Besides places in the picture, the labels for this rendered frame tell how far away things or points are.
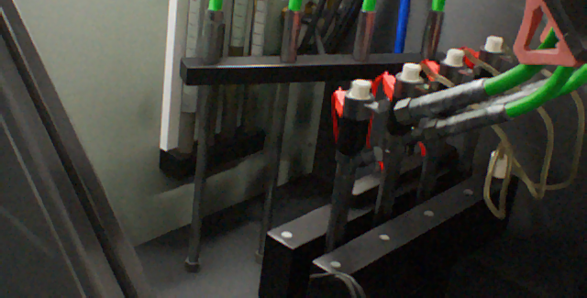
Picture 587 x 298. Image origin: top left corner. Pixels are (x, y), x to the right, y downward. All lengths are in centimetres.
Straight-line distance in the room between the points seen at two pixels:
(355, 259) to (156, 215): 34
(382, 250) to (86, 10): 39
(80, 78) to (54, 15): 8
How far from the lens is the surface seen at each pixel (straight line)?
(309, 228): 89
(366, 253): 87
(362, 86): 80
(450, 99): 74
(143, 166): 106
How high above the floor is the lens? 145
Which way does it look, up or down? 26 degrees down
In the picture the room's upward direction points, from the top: 8 degrees clockwise
